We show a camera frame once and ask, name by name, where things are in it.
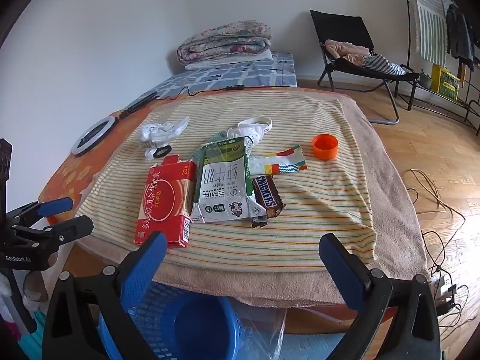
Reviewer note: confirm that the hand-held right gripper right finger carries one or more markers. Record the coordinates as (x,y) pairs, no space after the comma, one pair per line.
(341,270)

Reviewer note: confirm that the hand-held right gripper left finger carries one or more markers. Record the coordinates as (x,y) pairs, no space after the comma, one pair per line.
(144,266)

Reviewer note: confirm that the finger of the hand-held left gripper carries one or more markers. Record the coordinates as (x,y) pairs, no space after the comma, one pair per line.
(56,206)
(75,227)

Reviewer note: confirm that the red white wrapper stick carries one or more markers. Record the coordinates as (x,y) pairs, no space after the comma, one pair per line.
(165,202)

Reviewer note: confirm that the blue plastic basket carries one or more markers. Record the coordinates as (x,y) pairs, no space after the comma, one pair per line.
(202,326)

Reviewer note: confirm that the brown chocolate bar wrapper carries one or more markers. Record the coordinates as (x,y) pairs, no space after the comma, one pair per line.
(266,195)

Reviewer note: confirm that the white green milk carton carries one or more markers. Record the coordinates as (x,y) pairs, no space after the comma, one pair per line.
(221,187)

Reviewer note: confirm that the orange plastic bottle cap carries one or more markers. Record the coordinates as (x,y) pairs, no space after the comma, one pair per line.
(324,148)

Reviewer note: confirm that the white plastic bag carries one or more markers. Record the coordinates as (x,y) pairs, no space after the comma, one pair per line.
(243,134)
(161,133)

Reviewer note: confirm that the orange tablecloth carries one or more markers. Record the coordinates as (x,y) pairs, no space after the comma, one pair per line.
(63,180)

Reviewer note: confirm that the pink white fuzzy cloth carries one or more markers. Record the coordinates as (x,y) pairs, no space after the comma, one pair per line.
(5,288)

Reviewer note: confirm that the beige blanket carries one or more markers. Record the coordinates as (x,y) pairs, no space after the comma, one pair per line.
(390,210)

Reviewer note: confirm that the striped yellow towel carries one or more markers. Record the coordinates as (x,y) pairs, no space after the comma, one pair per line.
(300,202)

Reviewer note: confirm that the teal mat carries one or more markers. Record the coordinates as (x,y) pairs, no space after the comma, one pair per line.
(30,341)

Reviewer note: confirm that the clear plastic sheet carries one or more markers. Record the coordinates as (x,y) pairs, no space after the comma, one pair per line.
(262,330)

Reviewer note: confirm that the white power strip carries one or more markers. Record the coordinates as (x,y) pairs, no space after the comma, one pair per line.
(442,283)

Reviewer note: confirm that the colourful patterned white wrapper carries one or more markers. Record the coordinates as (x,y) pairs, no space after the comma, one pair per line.
(285,161)

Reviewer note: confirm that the white wristband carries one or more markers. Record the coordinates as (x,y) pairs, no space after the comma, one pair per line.
(262,120)

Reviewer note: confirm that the grey striped garment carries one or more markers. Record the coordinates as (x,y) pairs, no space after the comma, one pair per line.
(386,67)

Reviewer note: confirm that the small plant pot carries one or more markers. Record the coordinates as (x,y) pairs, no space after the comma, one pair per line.
(425,79)

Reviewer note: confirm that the blue plaid bedsheet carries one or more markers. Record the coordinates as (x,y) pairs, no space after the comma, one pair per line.
(240,77)

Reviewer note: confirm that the yellow plastic crate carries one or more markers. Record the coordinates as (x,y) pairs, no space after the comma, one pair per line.
(444,82)

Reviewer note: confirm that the folded white sheet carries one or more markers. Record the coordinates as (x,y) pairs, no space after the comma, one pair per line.
(232,63)

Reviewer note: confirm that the pink clothes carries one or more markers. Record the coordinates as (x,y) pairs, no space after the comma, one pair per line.
(345,48)

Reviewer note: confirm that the folded floral quilt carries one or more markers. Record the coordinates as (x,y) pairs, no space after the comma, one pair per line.
(225,41)

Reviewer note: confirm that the black metal clothes rack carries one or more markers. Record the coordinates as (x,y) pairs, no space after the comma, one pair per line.
(408,37)

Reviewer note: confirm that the black folding chair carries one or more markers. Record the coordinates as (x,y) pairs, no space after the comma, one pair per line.
(341,26)

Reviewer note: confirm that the hanging green striped cloth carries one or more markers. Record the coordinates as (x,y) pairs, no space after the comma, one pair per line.
(427,26)

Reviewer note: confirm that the dark hanging jacket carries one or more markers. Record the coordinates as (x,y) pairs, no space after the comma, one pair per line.
(457,33)

